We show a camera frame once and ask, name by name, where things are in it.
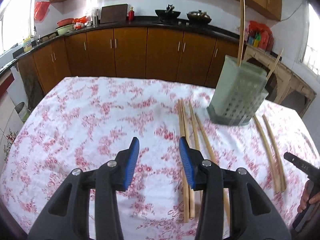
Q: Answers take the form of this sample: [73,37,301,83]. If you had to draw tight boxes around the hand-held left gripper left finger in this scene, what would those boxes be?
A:
[27,137,140,240]

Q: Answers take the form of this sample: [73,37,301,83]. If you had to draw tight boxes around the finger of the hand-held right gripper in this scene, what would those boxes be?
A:
[284,152,320,179]

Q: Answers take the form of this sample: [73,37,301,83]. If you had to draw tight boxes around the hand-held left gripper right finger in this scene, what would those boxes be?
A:
[179,136,292,240]

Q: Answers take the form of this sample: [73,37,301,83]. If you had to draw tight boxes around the green chopstick holder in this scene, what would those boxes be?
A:
[207,54,269,127]

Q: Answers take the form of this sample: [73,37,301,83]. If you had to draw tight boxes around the person's right hand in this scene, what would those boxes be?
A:
[297,180,313,213]

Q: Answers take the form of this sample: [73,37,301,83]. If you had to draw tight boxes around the red floral tablecloth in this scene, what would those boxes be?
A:
[0,76,320,240]

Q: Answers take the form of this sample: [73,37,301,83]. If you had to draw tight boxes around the wooden base kitchen cabinets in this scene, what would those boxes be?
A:
[17,26,247,93]

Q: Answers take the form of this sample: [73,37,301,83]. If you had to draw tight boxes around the white bucket with green label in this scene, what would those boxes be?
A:
[14,102,31,123]

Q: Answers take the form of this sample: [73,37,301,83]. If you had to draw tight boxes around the bright window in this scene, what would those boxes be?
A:
[0,0,35,55]
[304,4,320,75]

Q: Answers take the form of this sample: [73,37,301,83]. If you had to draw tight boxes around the dark hanging cloth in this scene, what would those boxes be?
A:
[19,60,45,108]

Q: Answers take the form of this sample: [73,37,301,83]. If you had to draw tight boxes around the colourful seasoning packets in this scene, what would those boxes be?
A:
[247,30,262,47]

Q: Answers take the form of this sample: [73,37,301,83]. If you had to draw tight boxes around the red bags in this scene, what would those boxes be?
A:
[246,21,274,52]

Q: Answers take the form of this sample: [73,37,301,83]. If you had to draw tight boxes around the black kitchen countertop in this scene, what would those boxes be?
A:
[0,16,242,78]

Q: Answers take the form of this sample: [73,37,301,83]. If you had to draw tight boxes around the black gas stove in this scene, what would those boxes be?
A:
[152,16,213,27]

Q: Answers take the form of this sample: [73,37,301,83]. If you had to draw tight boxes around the green basin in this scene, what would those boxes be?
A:
[55,25,74,36]

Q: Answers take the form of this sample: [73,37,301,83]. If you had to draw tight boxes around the red and white plastic bag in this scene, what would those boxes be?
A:
[74,16,93,29]

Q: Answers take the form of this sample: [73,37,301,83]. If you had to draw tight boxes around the metal pot with lid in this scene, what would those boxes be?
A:
[186,10,212,23]

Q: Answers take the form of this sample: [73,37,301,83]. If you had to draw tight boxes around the dark cutting board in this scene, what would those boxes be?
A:
[100,4,128,23]

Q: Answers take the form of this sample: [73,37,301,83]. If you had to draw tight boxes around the black wok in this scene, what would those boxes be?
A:
[155,4,181,18]

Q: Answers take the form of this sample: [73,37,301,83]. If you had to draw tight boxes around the yellow dish soap bottle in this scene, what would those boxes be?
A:
[23,36,33,52]

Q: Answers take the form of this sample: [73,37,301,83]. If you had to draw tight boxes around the red hanging plastic bag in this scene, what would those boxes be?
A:
[34,1,50,22]

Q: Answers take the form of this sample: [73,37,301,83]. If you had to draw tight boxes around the wall cable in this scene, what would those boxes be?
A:
[282,0,308,15]

